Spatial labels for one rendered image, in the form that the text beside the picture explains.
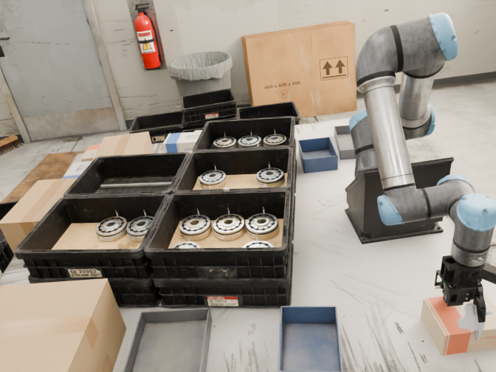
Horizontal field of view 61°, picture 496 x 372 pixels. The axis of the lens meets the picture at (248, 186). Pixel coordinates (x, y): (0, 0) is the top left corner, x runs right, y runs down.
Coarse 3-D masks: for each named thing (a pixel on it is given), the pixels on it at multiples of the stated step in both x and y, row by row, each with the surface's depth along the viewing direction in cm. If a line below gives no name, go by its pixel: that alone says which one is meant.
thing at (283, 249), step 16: (208, 192) 140; (224, 192) 139; (240, 192) 138; (256, 192) 136; (272, 192) 136; (288, 192) 134; (288, 208) 127; (160, 224) 128; (288, 224) 120; (288, 240) 118; (160, 256) 117; (176, 256) 116; (192, 256) 116; (208, 256) 115; (224, 256) 114; (240, 256) 114; (256, 256) 113; (272, 256) 112
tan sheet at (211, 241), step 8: (280, 224) 137; (176, 232) 140; (280, 232) 133; (176, 240) 136; (184, 240) 136; (200, 240) 135; (208, 240) 134; (216, 240) 134; (240, 240) 133; (248, 240) 132; (264, 240) 131; (272, 240) 131; (280, 240) 130
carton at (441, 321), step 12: (432, 300) 111; (432, 312) 108; (444, 312) 107; (456, 312) 107; (492, 312) 106; (432, 324) 108; (444, 324) 104; (456, 324) 104; (492, 324) 103; (432, 336) 109; (444, 336) 102; (456, 336) 102; (468, 336) 102; (492, 336) 103; (444, 348) 104; (456, 348) 104; (468, 348) 105; (480, 348) 105
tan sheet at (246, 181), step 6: (246, 174) 167; (252, 174) 167; (198, 180) 168; (228, 180) 165; (234, 180) 164; (240, 180) 164; (246, 180) 163; (252, 180) 163; (198, 186) 164; (228, 186) 161; (234, 186) 161; (240, 186) 160; (246, 186) 160; (252, 186) 159; (258, 186) 159; (282, 186) 157
